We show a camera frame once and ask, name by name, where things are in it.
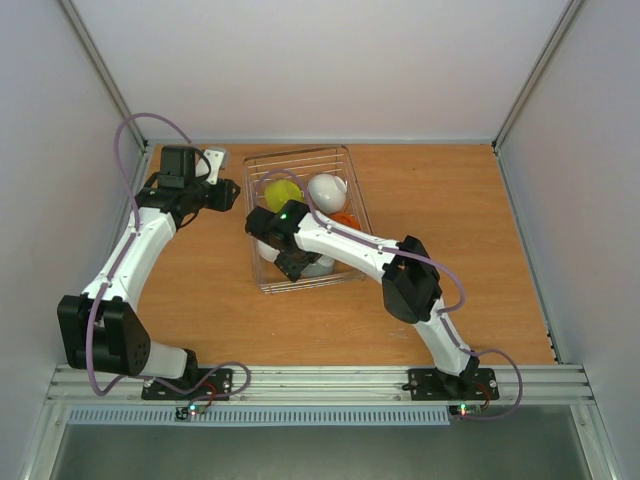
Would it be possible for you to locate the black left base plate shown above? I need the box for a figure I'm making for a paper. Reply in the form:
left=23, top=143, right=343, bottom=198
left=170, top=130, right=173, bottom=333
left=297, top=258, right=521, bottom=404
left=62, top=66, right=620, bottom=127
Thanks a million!
left=141, top=368, right=235, bottom=401

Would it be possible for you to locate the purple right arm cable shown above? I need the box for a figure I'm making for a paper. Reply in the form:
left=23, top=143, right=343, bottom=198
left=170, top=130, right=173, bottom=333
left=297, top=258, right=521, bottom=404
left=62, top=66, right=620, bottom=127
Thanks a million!
left=257, top=169, right=525, bottom=421

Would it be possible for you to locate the silver wire dish rack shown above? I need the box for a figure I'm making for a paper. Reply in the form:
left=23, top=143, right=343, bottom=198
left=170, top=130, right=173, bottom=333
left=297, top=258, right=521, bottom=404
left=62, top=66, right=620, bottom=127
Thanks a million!
left=242, top=145, right=372, bottom=294

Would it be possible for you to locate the white ceramic bowl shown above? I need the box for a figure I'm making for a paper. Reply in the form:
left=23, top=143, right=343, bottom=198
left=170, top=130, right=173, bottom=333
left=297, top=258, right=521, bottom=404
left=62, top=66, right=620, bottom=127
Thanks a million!
left=308, top=174, right=348, bottom=214

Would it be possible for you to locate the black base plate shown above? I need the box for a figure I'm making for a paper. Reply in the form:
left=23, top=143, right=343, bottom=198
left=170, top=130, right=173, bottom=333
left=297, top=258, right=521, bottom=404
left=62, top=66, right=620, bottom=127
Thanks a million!
left=402, top=368, right=500, bottom=401
left=141, top=368, right=235, bottom=401

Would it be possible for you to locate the right small circuit board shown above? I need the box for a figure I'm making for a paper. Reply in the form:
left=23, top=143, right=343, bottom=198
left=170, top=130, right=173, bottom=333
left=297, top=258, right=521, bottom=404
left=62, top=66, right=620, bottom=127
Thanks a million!
left=449, top=403, right=484, bottom=417

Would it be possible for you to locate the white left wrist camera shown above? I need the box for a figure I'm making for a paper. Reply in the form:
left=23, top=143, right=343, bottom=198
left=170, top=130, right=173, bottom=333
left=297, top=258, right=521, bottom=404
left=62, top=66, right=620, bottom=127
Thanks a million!
left=197, top=147, right=231, bottom=185

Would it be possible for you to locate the grey slotted cable duct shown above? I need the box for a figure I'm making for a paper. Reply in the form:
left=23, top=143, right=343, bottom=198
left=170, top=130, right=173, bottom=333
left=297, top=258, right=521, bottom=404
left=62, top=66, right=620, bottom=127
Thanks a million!
left=68, top=406, right=450, bottom=427

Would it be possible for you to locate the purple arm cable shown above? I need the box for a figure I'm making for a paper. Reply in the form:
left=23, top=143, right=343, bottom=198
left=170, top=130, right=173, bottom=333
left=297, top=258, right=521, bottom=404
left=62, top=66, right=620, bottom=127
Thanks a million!
left=257, top=169, right=525, bottom=421
left=87, top=112, right=253, bottom=401

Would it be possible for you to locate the left small circuit board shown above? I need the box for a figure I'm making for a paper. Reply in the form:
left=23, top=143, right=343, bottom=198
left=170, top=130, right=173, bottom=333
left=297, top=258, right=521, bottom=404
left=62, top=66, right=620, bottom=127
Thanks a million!
left=174, top=405, right=208, bottom=421

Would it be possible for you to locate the aluminium front rail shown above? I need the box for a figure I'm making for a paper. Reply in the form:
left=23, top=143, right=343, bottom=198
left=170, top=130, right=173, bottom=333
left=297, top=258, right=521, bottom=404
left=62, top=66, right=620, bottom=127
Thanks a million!
left=45, top=365, right=595, bottom=407

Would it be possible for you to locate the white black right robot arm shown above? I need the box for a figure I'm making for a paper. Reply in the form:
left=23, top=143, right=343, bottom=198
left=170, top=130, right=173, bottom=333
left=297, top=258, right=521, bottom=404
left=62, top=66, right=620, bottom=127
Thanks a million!
left=245, top=200, right=479, bottom=399

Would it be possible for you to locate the small circuit board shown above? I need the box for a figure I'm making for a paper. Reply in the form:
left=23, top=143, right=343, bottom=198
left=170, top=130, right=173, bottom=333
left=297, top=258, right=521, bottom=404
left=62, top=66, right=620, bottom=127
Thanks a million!
left=174, top=405, right=208, bottom=421
left=449, top=403, right=484, bottom=417

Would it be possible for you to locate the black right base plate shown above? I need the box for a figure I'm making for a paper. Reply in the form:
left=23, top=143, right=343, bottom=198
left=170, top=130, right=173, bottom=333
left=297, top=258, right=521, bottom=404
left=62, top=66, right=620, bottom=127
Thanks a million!
left=402, top=368, right=500, bottom=401

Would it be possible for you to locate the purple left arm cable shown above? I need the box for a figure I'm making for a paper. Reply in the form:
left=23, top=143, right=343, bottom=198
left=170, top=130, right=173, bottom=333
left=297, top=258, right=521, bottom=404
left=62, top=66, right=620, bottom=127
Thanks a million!
left=87, top=112, right=253, bottom=401

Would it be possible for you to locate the green white bowl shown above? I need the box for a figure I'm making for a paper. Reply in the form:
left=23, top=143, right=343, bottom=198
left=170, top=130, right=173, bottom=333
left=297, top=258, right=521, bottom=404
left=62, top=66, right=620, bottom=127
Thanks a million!
left=264, top=179, right=304, bottom=212

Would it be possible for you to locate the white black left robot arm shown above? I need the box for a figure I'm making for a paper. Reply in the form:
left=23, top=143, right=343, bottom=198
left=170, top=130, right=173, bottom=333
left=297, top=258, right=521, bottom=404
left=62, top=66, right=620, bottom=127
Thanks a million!
left=57, top=145, right=240, bottom=398

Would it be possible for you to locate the grey speckled bowl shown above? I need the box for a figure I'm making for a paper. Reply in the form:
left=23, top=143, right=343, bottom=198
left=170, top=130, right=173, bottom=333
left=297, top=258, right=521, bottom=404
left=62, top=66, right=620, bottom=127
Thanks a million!
left=301, top=256, right=335, bottom=278

